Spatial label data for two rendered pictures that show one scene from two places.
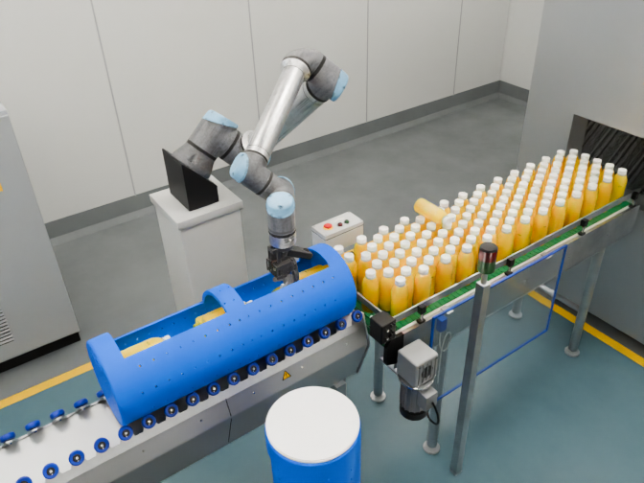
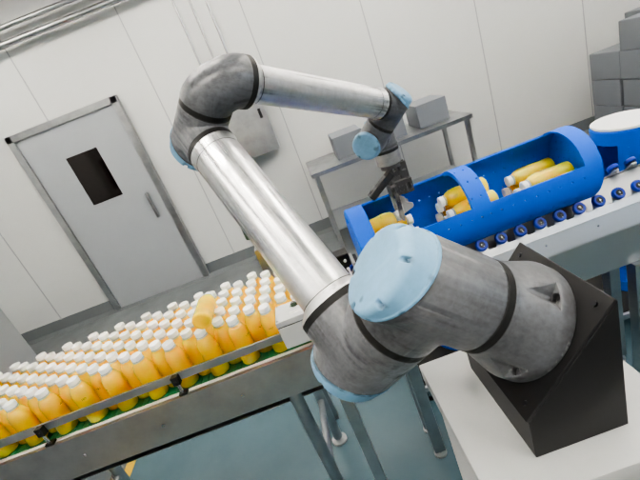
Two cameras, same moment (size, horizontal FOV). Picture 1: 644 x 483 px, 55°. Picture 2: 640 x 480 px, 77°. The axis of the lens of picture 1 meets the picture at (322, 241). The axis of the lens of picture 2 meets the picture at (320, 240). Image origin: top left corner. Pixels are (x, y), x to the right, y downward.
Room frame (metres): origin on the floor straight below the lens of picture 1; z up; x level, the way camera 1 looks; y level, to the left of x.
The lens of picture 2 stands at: (3.02, 0.66, 1.71)
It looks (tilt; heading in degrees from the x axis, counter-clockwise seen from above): 21 degrees down; 215
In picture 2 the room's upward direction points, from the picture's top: 21 degrees counter-clockwise
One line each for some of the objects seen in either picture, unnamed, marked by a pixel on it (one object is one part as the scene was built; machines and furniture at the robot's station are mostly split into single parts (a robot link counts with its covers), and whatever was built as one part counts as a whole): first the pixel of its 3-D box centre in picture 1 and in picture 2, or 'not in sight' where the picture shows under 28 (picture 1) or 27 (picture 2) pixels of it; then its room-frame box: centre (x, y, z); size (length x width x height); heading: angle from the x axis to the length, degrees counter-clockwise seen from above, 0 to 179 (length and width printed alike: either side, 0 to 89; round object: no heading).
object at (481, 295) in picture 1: (468, 388); (300, 340); (1.76, -0.58, 0.55); 0.04 x 0.04 x 1.10; 34
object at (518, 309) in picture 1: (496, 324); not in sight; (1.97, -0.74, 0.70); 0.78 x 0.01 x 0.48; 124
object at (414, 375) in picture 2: not in sight; (424, 404); (1.86, 0.03, 0.31); 0.06 x 0.06 x 0.63; 34
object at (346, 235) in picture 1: (337, 233); (310, 316); (2.19, -0.07, 1.05); 0.20 x 0.10 x 0.10; 124
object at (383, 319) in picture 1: (381, 328); (342, 263); (1.70, -0.21, 0.95); 0.10 x 0.07 x 0.10; 34
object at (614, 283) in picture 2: not in sight; (613, 307); (1.19, 0.77, 0.31); 0.06 x 0.06 x 0.63; 34
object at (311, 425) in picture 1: (312, 422); not in sight; (1.21, 0.05, 1.03); 0.28 x 0.28 x 0.01
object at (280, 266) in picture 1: (282, 258); (396, 178); (1.70, 0.14, 1.28); 0.09 x 0.08 x 0.12; 124
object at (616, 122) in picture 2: not in sight; (625, 120); (0.72, 0.90, 1.03); 0.28 x 0.28 x 0.01
